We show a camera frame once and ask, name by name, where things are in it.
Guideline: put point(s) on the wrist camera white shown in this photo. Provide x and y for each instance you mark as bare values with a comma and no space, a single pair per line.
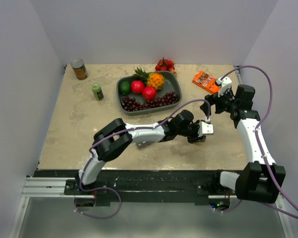
225,84
205,128

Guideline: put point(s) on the green lime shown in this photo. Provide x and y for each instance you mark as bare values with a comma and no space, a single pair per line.
125,88

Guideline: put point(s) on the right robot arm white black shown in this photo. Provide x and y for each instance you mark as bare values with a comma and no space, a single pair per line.
260,179

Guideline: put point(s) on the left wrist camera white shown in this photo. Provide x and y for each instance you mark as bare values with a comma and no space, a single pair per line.
205,128

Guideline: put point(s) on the tin can fruit label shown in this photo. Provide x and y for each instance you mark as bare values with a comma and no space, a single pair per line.
79,69

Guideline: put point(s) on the grey weekly pill organizer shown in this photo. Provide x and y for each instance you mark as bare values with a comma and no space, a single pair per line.
142,145

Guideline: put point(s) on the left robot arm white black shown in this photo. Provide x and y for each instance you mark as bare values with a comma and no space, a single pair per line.
110,142

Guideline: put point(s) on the orange snack box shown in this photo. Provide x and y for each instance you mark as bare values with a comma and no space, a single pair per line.
206,82

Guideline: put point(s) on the dark red grape bunch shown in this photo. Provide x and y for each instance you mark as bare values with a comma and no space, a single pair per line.
132,105

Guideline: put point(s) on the grey fruit tray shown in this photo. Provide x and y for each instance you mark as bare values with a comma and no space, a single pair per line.
171,85

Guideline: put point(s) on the red pomegranate left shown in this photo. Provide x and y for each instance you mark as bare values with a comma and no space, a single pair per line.
137,87

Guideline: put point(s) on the red pomegranate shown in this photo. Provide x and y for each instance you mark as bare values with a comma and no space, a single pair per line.
148,93
137,87

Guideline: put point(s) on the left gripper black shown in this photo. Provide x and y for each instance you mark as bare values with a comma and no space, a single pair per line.
195,140

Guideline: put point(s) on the aluminium rail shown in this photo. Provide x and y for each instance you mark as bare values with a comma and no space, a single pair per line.
35,187

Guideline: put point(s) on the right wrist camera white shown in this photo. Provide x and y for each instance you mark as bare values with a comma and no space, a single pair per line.
225,84

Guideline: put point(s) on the orange toy pineapple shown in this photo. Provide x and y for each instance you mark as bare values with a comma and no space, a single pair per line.
152,79

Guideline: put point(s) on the green capped small bottle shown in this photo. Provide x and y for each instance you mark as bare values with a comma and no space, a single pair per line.
97,91

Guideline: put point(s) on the black base frame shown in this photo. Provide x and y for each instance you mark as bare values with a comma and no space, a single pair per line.
141,186

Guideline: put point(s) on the red pomegranate right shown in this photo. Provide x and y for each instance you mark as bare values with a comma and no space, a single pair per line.
148,93

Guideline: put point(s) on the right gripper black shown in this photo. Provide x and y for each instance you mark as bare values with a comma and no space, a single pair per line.
214,99

